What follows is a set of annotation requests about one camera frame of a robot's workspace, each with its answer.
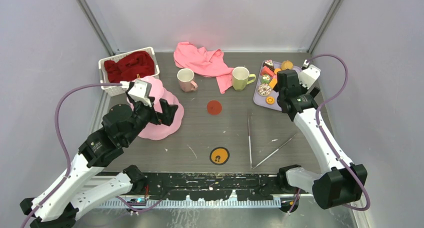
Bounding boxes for orange lotus-root cookie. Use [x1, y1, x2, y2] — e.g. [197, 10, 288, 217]
[265, 96, 276, 105]

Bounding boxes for green frog macaron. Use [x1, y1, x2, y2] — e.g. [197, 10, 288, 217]
[260, 74, 272, 84]

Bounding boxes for dark red towel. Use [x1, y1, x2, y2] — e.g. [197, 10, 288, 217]
[103, 51, 155, 83]

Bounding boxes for metal serving tongs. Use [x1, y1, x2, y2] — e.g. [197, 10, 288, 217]
[247, 109, 297, 170]

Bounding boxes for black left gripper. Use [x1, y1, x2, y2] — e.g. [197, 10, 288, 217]
[123, 89, 179, 145]

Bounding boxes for chocolate cake slice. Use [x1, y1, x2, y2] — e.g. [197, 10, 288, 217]
[263, 59, 275, 71]

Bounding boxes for sprinkled chocolate donut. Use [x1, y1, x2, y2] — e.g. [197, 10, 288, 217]
[257, 83, 273, 97]

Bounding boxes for orange round sticker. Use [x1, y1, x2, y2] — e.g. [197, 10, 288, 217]
[209, 147, 230, 166]

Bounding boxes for pink mug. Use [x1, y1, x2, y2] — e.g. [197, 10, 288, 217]
[177, 68, 198, 93]

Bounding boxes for red round coaster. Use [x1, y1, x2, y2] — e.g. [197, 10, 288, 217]
[206, 100, 223, 116]

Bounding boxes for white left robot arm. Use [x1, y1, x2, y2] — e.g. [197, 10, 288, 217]
[19, 98, 179, 228]

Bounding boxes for pink cloth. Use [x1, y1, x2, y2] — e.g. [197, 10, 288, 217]
[173, 41, 233, 94]

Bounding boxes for white plastic basket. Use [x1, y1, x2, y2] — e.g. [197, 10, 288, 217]
[97, 46, 161, 98]

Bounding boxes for green mug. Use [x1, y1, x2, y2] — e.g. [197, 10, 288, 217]
[232, 66, 257, 91]

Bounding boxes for pink three-tier dessert stand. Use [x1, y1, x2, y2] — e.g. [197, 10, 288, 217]
[125, 76, 184, 141]

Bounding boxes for golden round bun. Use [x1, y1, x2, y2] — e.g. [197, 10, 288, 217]
[280, 60, 294, 70]

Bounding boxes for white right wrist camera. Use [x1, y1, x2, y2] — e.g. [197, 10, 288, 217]
[298, 59, 321, 91]

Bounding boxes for orange wafer bar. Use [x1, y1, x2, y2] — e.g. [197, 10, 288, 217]
[268, 78, 278, 89]

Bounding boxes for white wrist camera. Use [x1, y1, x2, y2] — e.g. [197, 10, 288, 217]
[125, 79, 153, 107]
[298, 59, 321, 91]

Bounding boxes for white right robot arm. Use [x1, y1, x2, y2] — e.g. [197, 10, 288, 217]
[276, 70, 368, 210]

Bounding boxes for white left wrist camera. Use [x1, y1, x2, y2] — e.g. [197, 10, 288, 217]
[125, 79, 153, 107]

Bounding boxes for lavender serving tray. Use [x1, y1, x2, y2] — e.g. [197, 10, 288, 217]
[253, 60, 301, 112]

